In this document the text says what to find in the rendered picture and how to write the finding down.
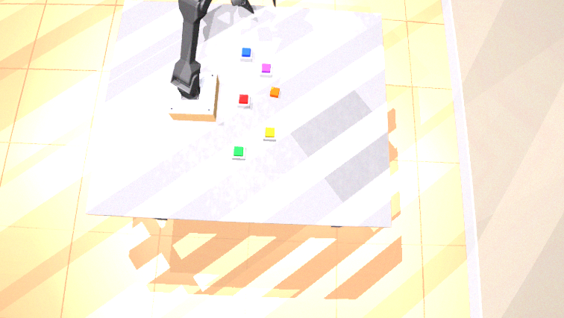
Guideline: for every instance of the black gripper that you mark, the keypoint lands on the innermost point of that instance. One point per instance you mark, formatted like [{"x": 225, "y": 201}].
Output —
[{"x": 246, "y": 4}]

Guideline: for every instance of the red button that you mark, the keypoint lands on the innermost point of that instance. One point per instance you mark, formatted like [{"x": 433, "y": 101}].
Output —
[{"x": 243, "y": 100}]

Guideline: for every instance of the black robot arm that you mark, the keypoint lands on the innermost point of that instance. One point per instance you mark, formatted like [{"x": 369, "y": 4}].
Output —
[{"x": 185, "y": 75}]

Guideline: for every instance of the purple button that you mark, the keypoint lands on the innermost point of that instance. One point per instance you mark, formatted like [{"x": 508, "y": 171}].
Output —
[{"x": 265, "y": 70}]

